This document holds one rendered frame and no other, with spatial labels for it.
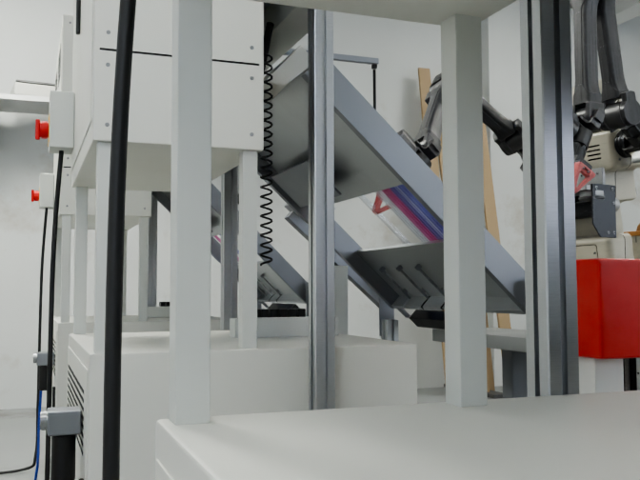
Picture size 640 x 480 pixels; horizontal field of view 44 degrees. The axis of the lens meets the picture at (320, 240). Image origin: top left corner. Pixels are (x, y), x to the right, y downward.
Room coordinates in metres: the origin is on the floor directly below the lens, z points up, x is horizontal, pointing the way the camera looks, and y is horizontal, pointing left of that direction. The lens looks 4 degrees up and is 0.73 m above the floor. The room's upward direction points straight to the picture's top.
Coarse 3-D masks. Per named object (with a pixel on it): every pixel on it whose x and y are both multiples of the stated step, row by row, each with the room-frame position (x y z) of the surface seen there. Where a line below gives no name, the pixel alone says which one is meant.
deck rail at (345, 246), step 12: (264, 180) 2.23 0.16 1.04; (276, 192) 2.24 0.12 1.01; (288, 204) 2.25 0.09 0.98; (300, 216) 2.27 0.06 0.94; (336, 228) 2.29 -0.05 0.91; (336, 240) 2.29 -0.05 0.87; (348, 240) 2.30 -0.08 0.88; (336, 252) 2.30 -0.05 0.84; (348, 252) 2.30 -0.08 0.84; (348, 264) 2.32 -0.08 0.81; (360, 264) 2.31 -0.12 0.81; (360, 276) 2.33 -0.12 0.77; (372, 276) 2.33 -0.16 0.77; (372, 288) 2.34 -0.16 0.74; (384, 288) 2.34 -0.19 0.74; (384, 300) 2.36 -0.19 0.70
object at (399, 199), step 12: (384, 192) 1.86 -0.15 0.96; (396, 192) 1.81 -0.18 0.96; (408, 192) 1.77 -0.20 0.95; (396, 204) 1.86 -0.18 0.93; (408, 204) 1.82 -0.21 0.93; (420, 204) 1.77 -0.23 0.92; (408, 216) 1.88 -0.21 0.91; (420, 216) 1.83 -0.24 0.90; (432, 216) 1.78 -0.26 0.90; (420, 228) 1.88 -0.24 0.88; (432, 228) 1.83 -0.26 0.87; (420, 240) 1.94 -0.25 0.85; (432, 240) 1.89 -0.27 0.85
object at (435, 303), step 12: (396, 300) 2.35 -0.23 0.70; (408, 300) 2.29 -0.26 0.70; (420, 300) 2.21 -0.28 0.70; (432, 300) 2.14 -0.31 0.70; (444, 300) 2.09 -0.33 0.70; (492, 300) 1.87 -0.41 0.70; (504, 300) 1.83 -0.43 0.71; (492, 312) 1.86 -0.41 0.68; (504, 312) 1.81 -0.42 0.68; (516, 312) 1.76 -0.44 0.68
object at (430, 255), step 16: (368, 256) 2.27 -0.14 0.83; (384, 256) 2.18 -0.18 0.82; (400, 256) 2.09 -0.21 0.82; (416, 256) 2.01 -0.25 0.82; (432, 256) 1.94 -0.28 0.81; (400, 272) 2.19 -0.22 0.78; (416, 272) 2.11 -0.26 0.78; (432, 272) 2.03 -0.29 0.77; (432, 288) 2.12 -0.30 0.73; (496, 288) 1.83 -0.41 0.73
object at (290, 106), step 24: (288, 96) 1.77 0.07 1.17; (288, 120) 1.88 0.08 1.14; (336, 120) 1.70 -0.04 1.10; (264, 144) 2.12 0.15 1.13; (288, 144) 2.00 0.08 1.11; (336, 144) 1.80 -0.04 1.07; (360, 144) 1.71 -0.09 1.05; (288, 168) 2.14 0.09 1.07; (336, 168) 1.91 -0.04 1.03; (360, 168) 1.81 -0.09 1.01; (384, 168) 1.73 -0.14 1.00; (288, 192) 2.18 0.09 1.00; (336, 192) 1.93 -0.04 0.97; (360, 192) 1.93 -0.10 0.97
